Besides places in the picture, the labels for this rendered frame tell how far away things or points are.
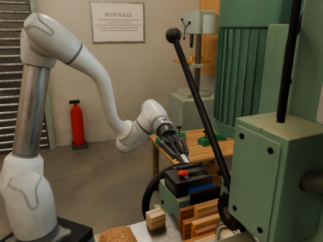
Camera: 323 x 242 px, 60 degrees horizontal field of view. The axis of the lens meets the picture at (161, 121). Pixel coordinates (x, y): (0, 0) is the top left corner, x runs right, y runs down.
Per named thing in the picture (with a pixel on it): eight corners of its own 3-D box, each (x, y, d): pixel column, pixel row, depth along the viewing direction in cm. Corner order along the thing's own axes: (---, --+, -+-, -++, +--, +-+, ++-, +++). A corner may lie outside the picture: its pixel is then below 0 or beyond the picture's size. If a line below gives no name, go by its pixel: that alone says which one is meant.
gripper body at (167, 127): (157, 125, 121) (166, 139, 114) (175, 123, 124) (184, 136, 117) (155, 138, 125) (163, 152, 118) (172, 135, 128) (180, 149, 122)
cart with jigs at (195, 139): (211, 176, 281) (215, 115, 261) (246, 209, 230) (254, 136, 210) (149, 188, 260) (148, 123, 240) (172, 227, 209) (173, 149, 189)
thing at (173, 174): (196, 172, 93) (196, 157, 91) (215, 188, 83) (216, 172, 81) (159, 180, 88) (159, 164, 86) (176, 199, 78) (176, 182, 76)
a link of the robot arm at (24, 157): (0, 214, 108) (-7, 190, 126) (43, 210, 118) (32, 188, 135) (26, 12, 98) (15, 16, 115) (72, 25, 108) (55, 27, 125)
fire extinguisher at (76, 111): (86, 142, 364) (82, 98, 345) (87, 148, 347) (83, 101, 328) (71, 144, 358) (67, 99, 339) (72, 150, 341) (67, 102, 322)
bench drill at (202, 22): (201, 141, 367) (207, 13, 317) (225, 162, 311) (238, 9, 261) (167, 146, 353) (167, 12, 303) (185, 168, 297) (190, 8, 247)
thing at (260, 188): (267, 199, 45) (279, 110, 41) (316, 234, 38) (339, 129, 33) (224, 212, 42) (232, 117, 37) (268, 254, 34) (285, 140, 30)
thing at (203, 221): (252, 218, 80) (254, 201, 78) (256, 222, 78) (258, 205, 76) (190, 239, 72) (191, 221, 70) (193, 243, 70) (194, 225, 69)
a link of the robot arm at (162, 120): (170, 114, 127) (176, 121, 123) (167, 129, 133) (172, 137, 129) (152, 116, 124) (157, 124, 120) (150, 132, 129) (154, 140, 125)
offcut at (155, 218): (159, 218, 79) (159, 207, 78) (165, 225, 77) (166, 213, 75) (145, 223, 77) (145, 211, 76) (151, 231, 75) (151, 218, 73)
